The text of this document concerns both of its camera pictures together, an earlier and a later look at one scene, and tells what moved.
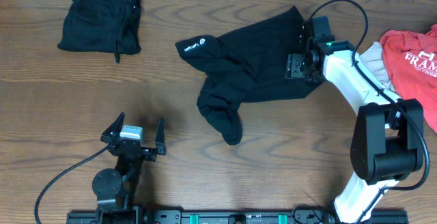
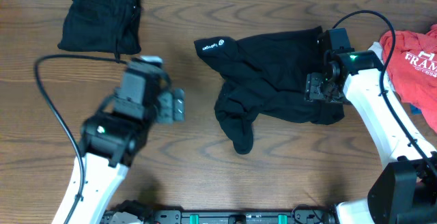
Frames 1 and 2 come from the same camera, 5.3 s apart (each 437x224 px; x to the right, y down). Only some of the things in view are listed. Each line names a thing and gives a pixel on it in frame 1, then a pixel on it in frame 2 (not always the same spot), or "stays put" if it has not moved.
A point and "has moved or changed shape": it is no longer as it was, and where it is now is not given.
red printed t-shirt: [412, 63] stays put
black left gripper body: [150, 156] -> [164, 104]
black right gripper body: [298, 66] -> [318, 89]
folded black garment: [104, 16] stays put
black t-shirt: [249, 64] has moved or changed shape
